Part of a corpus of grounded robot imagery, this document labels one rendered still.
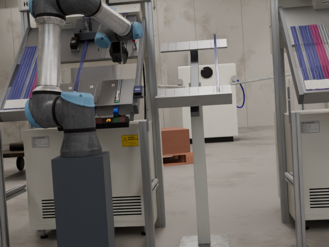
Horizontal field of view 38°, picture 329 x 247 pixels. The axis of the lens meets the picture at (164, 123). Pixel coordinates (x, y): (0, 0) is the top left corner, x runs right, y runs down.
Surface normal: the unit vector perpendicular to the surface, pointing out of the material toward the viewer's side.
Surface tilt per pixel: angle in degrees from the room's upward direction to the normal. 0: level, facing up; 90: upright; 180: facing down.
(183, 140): 90
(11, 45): 90
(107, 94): 44
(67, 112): 90
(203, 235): 90
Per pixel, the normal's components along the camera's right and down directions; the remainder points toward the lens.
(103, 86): -0.11, -0.68
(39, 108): -0.40, -0.11
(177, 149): 0.20, 0.03
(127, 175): -0.10, 0.04
